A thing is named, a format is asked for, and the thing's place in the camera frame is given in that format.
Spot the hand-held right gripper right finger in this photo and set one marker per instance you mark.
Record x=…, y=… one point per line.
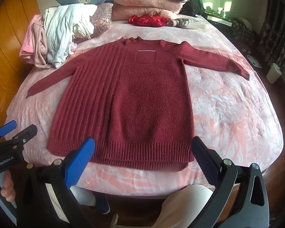
x=204, y=156

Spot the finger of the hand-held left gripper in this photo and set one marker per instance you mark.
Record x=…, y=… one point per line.
x=7, y=126
x=26, y=133

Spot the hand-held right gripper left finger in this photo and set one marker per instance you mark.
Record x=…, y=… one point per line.
x=80, y=161

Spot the dark red knit sweater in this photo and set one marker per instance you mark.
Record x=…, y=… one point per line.
x=137, y=99

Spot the person's left hand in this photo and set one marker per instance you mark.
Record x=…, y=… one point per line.
x=7, y=187

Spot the blue shoe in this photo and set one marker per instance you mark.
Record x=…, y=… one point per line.
x=102, y=203

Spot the person's right leg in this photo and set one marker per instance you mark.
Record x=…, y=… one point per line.
x=187, y=206

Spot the pink printed blanket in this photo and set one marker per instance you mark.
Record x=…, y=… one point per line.
x=228, y=104

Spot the pale pink garment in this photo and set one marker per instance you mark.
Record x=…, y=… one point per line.
x=35, y=38

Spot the wooden wardrobe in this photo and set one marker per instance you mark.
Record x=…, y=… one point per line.
x=4, y=28

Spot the white card with dots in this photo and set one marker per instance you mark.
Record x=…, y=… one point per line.
x=254, y=61

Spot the white cup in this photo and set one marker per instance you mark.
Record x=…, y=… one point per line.
x=274, y=72

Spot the white ribbed garment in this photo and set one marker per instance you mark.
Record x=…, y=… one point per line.
x=59, y=28

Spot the cream garment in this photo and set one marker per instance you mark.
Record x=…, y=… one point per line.
x=82, y=29

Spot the dark checked clothing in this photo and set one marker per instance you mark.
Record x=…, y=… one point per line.
x=242, y=30

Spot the beige bag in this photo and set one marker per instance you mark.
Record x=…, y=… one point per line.
x=190, y=22

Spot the paisley patterned pillow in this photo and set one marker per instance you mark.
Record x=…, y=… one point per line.
x=102, y=19

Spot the dark patterned curtain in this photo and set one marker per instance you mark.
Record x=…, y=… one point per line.
x=275, y=38

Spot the red patterned pouch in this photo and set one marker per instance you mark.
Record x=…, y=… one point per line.
x=147, y=20

